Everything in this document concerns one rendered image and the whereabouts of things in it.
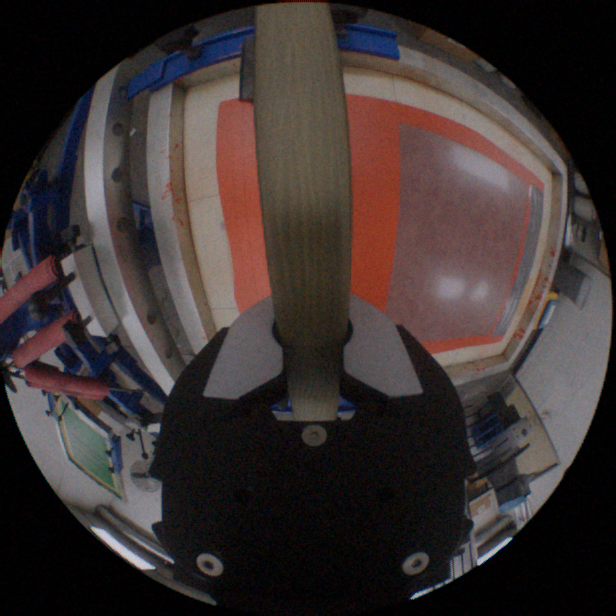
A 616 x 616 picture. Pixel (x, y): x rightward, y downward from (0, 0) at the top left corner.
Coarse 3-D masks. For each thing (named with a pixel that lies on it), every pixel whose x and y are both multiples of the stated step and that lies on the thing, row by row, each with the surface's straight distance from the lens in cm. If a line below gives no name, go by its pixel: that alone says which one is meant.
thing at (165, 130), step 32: (224, 64) 31; (352, 64) 32; (384, 64) 31; (416, 64) 32; (160, 96) 33; (480, 96) 38; (160, 128) 30; (512, 128) 45; (160, 160) 28; (544, 160) 57; (160, 192) 28; (160, 224) 28; (160, 256) 29; (192, 256) 29; (544, 256) 60; (192, 288) 28; (544, 288) 60; (192, 320) 31; (512, 352) 66
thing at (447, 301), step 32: (256, 256) 26; (352, 256) 26; (384, 256) 27; (416, 256) 29; (448, 256) 33; (256, 288) 28; (352, 288) 28; (384, 288) 29; (416, 288) 31; (448, 288) 35; (480, 288) 41; (416, 320) 35; (448, 320) 39; (480, 320) 46; (512, 320) 59
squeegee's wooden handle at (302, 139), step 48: (288, 48) 9; (336, 48) 9; (288, 96) 7; (336, 96) 7; (288, 144) 6; (336, 144) 6; (288, 192) 6; (336, 192) 6; (288, 240) 6; (336, 240) 6; (288, 288) 7; (336, 288) 7; (288, 336) 8; (336, 336) 8; (288, 384) 11; (336, 384) 10
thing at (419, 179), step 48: (240, 144) 27; (384, 144) 27; (432, 144) 31; (480, 144) 38; (240, 192) 26; (384, 192) 26; (432, 192) 29; (480, 192) 36; (528, 192) 50; (240, 240) 26; (384, 240) 27; (432, 240) 30; (480, 240) 37
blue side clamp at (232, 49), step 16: (224, 32) 32; (240, 32) 31; (352, 32) 31; (368, 32) 32; (384, 32) 32; (208, 48) 32; (224, 48) 31; (240, 48) 30; (352, 48) 29; (368, 48) 29; (384, 48) 30; (176, 64) 33; (192, 64) 31; (208, 64) 30
